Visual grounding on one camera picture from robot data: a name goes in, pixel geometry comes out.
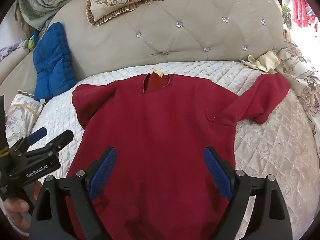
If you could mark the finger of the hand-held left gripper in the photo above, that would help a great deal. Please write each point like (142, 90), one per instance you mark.
(37, 133)
(62, 138)

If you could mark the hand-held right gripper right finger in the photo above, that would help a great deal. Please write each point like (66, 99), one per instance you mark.
(217, 172)

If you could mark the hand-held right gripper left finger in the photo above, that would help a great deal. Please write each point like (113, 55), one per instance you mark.
(103, 172)

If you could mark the red shirt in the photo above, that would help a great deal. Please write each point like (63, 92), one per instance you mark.
(155, 130)

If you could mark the person's left hand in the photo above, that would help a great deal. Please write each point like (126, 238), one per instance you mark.
(15, 210)

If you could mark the floral cream pillow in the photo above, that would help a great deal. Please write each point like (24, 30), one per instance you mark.
(17, 120)

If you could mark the white quilted bed cover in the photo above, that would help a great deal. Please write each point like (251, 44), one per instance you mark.
(262, 150)

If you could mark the blue quilted cushion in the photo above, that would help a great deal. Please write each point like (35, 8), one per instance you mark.
(52, 62)

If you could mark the small green item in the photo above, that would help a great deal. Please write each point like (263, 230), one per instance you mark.
(29, 44)

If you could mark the purple knitted cloth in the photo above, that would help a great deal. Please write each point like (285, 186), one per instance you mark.
(12, 47)

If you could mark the cream crumpled cloth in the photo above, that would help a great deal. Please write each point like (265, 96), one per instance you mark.
(267, 61)

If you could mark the floral cream bedspread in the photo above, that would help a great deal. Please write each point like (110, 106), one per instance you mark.
(305, 80)

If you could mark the green patterned blanket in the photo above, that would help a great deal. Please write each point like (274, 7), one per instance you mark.
(42, 5)

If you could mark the beige tufted headboard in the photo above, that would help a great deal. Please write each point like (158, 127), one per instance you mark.
(200, 30)

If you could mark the green plant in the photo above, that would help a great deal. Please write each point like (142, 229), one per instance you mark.
(287, 13)

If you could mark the red hanging garments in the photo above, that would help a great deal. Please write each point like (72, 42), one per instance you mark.
(300, 7)

